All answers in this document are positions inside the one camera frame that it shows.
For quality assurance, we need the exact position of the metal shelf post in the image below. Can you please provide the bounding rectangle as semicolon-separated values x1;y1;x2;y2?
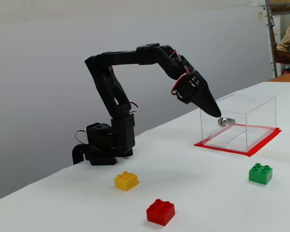
265;0;279;78

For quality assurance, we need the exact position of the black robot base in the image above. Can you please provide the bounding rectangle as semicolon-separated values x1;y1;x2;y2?
84;122;120;166

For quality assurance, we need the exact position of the red white base cable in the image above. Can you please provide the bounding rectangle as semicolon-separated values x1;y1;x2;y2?
74;130;88;146

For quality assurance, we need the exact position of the red tape square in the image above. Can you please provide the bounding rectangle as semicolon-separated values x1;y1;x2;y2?
193;123;282;159

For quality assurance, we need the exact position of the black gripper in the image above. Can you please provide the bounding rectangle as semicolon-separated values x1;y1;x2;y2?
172;69;222;118

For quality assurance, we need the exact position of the silver box lock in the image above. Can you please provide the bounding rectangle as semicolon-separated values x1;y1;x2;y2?
217;116;236;128

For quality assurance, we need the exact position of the transparent plastic box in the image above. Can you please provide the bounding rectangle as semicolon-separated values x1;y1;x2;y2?
199;94;277;153

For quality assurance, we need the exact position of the green lego brick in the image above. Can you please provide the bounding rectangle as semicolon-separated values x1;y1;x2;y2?
248;163;274;186

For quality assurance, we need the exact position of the red white gripper cable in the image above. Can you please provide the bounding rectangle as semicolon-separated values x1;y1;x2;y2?
170;49;193;98

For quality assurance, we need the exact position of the orange wooden tabletop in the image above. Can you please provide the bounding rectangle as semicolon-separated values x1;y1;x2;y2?
267;72;290;83

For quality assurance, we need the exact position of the yellow lego brick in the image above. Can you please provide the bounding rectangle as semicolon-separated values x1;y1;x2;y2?
114;171;139;192

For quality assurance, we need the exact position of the black table clamp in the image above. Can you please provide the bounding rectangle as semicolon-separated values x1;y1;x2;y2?
72;144;88;165

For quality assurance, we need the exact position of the red lego brick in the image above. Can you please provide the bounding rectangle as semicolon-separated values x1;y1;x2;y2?
145;198;176;227

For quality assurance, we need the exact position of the bare person forearm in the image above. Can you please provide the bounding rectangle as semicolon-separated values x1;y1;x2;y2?
275;44;290;66

